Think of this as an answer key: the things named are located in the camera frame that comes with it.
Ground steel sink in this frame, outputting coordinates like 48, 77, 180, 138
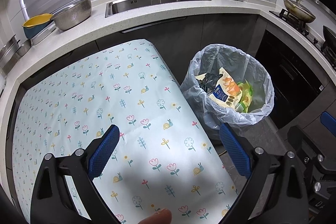
105, 0, 212, 18

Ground blue yellow basin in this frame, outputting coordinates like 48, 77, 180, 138
22, 13, 54, 39

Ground cream snack bag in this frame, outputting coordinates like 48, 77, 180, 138
209, 68, 243, 109

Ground gas stove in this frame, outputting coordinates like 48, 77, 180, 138
269, 9, 336, 69

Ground person's left hand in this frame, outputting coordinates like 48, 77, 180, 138
136, 208, 172, 224

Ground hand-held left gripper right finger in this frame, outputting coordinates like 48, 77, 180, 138
219, 123, 309, 224

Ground stacked steel pots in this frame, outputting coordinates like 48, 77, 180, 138
0, 35, 20, 69

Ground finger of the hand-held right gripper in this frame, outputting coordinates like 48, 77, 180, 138
287, 126, 326, 159
321, 112, 336, 130

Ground floral tablecloth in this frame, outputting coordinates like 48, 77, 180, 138
12, 39, 239, 224

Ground yellow green wrapper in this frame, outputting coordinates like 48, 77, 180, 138
235, 80, 254, 113

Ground black wok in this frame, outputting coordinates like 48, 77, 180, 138
322, 25, 336, 47

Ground black built-in oven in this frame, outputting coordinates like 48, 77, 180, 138
255, 30, 326, 130

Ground trash bin with clear liner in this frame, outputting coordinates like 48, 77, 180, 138
180, 44, 275, 140

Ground steel colander bowl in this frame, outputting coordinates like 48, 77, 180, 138
50, 0, 93, 31

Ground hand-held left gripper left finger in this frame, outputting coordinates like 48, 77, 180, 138
30, 124, 121, 224

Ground pan with glass lid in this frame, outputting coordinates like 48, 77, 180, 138
280, 0, 317, 24

